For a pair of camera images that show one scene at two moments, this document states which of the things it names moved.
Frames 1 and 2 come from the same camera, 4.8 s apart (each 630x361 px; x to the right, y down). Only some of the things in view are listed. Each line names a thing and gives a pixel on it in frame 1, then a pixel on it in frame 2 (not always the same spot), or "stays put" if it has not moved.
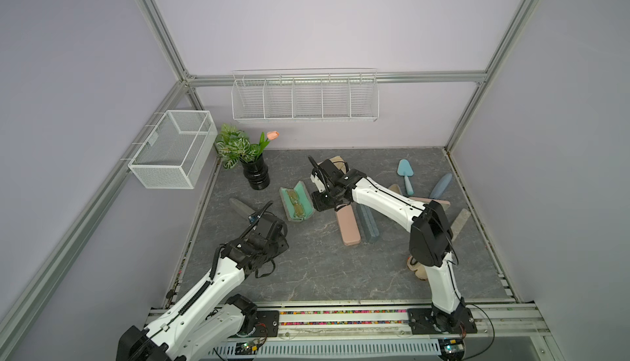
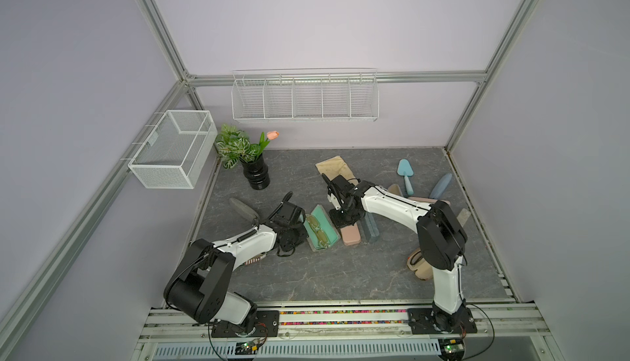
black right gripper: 317,203 to 336,221
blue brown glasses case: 440,186 stays put
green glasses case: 303,198 to 321,231
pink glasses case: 349,226 stays put
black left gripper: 282,245 to 302,235
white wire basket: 175,155 stays put
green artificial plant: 233,145 stays put
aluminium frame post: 186,78 stays put
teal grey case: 367,222 stays put
